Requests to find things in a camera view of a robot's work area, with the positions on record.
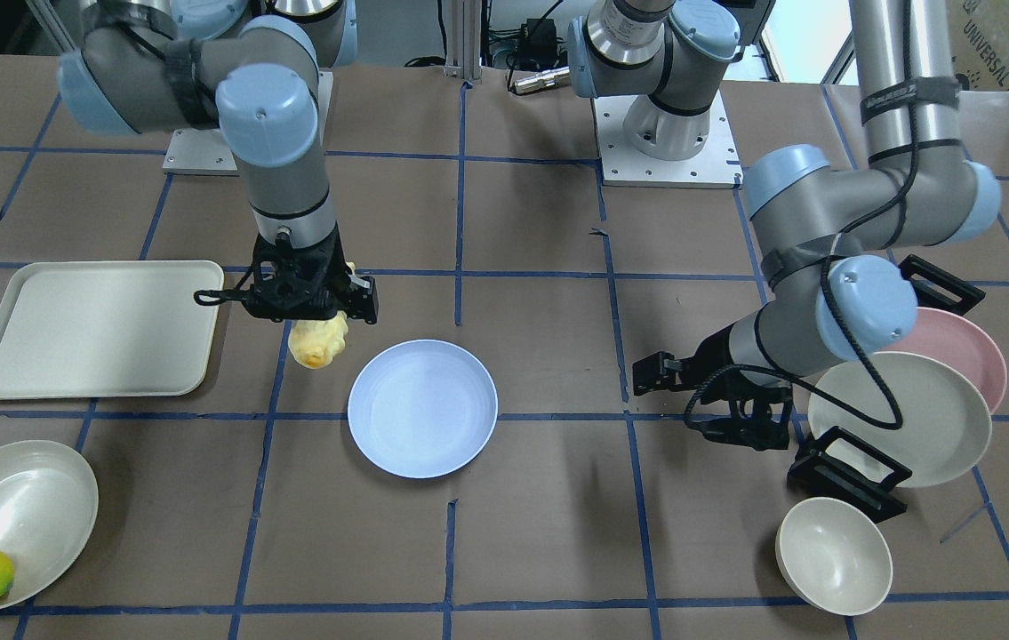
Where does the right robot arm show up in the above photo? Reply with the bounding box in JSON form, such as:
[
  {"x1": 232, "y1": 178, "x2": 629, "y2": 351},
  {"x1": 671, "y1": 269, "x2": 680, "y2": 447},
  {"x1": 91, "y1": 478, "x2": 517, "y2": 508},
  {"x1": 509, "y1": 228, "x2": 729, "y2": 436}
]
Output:
[{"x1": 57, "y1": 1, "x2": 378, "y2": 324}]

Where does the white rectangular tray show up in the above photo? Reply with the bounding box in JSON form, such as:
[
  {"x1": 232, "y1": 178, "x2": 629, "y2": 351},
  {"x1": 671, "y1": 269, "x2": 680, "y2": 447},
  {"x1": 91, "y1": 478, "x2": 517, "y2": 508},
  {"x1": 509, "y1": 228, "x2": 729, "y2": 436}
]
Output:
[{"x1": 0, "y1": 260, "x2": 224, "y2": 400}]

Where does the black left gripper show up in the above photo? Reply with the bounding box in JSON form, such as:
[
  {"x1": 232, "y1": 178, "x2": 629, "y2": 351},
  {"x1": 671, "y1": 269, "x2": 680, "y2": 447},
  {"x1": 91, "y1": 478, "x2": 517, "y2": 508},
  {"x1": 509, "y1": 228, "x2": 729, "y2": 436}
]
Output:
[{"x1": 631, "y1": 325, "x2": 793, "y2": 452}]

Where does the pink plate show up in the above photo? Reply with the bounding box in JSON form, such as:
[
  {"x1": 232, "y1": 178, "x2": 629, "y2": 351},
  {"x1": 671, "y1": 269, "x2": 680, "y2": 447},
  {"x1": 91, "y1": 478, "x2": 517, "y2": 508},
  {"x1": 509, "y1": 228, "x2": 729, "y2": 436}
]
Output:
[{"x1": 885, "y1": 307, "x2": 1008, "y2": 413}]

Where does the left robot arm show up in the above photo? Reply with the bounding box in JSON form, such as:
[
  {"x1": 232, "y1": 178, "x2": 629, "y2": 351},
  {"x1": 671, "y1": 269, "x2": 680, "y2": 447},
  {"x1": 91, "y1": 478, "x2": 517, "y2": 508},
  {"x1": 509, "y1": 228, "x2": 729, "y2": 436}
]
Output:
[{"x1": 566, "y1": 1, "x2": 1001, "y2": 451}]

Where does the silver cylindrical connector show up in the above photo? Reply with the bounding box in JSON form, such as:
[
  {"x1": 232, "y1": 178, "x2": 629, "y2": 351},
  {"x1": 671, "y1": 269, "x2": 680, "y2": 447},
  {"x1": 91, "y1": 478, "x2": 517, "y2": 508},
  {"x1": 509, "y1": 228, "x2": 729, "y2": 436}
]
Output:
[{"x1": 509, "y1": 66, "x2": 572, "y2": 96}]

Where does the black dish rack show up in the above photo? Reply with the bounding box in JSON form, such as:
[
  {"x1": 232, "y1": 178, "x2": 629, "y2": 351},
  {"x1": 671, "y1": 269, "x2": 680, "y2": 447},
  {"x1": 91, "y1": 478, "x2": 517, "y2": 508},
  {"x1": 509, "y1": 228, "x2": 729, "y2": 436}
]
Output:
[{"x1": 789, "y1": 255, "x2": 992, "y2": 523}]

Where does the blue plate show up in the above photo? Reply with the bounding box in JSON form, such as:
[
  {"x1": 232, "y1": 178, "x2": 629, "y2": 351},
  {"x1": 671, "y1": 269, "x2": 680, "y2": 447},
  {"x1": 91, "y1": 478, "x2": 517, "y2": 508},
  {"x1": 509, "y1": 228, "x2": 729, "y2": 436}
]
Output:
[{"x1": 347, "y1": 340, "x2": 499, "y2": 479}]

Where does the cream round plate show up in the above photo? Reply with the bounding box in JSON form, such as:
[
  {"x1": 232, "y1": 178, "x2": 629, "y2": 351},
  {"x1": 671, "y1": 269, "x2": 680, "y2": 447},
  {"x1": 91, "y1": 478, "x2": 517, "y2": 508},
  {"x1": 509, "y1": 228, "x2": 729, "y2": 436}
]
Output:
[{"x1": 0, "y1": 440, "x2": 100, "y2": 609}]

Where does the cream bowl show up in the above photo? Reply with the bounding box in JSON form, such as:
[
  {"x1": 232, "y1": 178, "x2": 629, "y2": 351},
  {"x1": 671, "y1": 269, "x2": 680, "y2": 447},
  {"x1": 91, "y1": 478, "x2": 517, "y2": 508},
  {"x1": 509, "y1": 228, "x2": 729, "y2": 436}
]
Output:
[{"x1": 773, "y1": 497, "x2": 893, "y2": 616}]

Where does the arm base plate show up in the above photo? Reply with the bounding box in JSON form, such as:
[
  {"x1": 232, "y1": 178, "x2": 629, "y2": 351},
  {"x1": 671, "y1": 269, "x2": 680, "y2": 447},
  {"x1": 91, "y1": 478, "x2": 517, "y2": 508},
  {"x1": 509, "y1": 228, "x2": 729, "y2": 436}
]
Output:
[
  {"x1": 592, "y1": 91, "x2": 742, "y2": 189},
  {"x1": 164, "y1": 75, "x2": 334, "y2": 178}
]

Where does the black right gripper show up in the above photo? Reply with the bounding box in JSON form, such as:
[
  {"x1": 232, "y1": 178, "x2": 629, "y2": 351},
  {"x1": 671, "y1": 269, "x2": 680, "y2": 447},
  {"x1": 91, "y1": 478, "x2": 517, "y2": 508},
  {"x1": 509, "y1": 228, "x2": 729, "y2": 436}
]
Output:
[{"x1": 194, "y1": 228, "x2": 379, "y2": 325}]

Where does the cardboard box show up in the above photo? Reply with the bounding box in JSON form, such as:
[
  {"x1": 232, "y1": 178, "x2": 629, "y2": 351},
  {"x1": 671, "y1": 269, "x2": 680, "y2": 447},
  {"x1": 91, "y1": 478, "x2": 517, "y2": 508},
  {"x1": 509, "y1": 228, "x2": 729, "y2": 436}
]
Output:
[{"x1": 946, "y1": 1, "x2": 1009, "y2": 91}]

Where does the aluminium frame post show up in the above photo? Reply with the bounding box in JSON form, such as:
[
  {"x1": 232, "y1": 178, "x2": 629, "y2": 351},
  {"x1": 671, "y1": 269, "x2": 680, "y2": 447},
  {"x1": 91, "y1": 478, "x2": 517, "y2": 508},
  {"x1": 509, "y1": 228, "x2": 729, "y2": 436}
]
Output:
[{"x1": 442, "y1": 0, "x2": 486, "y2": 86}]

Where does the cream plate in rack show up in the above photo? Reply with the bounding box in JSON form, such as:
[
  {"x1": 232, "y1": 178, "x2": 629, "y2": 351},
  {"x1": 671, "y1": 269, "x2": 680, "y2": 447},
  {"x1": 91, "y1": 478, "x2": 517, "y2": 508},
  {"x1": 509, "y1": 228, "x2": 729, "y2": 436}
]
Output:
[{"x1": 807, "y1": 351, "x2": 994, "y2": 489}]

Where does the black power adapter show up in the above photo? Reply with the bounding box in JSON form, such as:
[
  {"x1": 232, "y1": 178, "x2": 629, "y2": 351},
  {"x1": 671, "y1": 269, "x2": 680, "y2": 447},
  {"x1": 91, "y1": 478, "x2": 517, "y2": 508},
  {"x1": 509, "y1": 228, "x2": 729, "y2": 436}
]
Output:
[{"x1": 520, "y1": 18, "x2": 558, "y2": 54}]

